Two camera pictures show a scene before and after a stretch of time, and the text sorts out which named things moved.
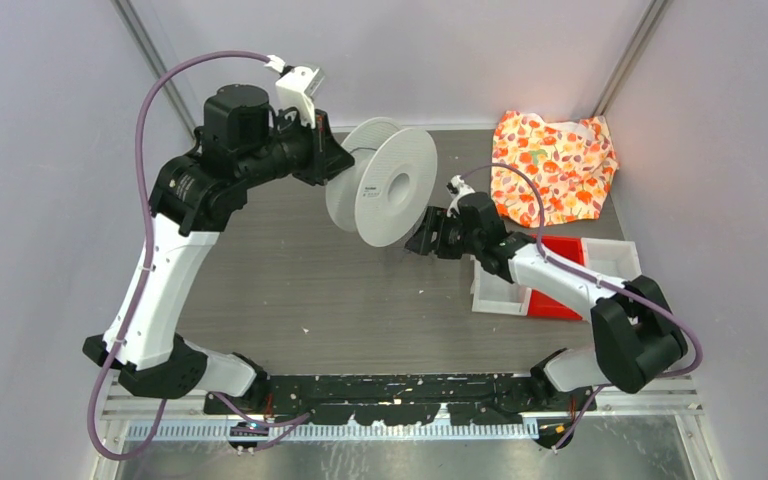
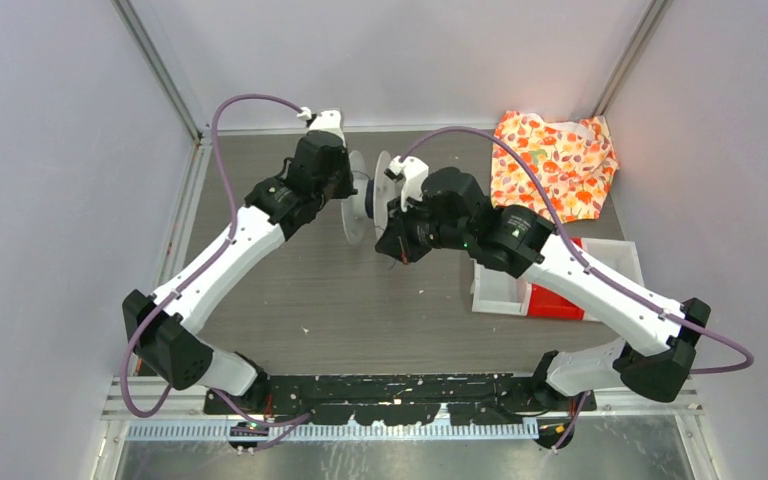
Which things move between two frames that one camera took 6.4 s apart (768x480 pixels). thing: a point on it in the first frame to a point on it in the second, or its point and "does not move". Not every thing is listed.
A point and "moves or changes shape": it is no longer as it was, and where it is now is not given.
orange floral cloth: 573,164 does not move
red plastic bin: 540,303 does not move
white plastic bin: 494,294 does not move
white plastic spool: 385,194 moves or changes shape
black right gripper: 435,220 to 396,240
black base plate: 398,399 does not move
